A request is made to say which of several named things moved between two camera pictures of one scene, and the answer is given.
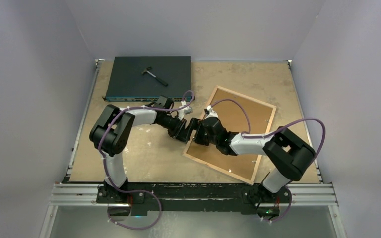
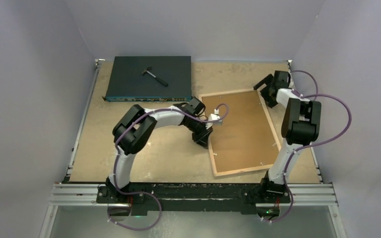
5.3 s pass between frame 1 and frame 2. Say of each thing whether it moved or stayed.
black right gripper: moved
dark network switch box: stayed
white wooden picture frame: moved
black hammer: stayed
